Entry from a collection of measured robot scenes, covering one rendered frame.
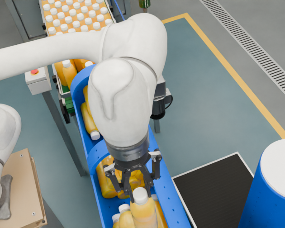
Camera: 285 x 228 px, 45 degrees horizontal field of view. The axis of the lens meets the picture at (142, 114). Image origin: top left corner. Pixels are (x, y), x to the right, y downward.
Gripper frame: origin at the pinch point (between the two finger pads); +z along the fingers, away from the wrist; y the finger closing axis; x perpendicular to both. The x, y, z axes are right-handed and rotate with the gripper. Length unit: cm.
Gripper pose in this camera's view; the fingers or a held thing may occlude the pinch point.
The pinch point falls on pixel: (138, 189)
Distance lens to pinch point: 89.6
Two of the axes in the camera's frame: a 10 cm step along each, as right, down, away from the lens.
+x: -2.9, -7.3, 6.2
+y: 9.5, -2.8, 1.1
